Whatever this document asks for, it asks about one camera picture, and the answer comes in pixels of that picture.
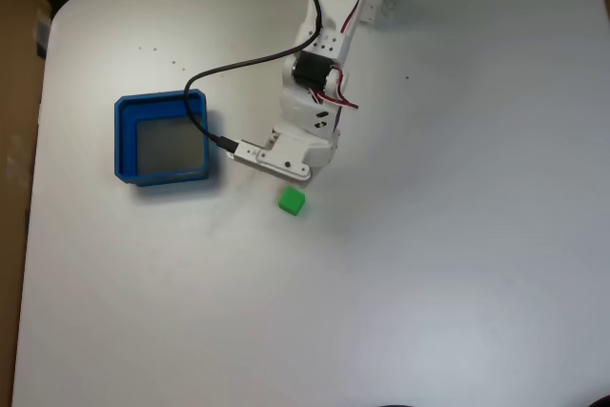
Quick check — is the silver camera box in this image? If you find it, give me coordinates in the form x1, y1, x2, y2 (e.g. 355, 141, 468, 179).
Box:
225, 138, 314, 185

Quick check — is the blue open box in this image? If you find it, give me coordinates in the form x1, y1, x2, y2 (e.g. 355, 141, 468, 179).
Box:
113, 88, 212, 188

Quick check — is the brown cardboard box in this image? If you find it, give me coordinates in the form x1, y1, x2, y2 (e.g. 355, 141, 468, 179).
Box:
0, 0, 52, 398

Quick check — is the green cube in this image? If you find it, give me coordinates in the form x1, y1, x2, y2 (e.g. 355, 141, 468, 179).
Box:
277, 185, 307, 217

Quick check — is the black camera cable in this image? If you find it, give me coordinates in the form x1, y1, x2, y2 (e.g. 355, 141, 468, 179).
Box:
183, 0, 239, 153

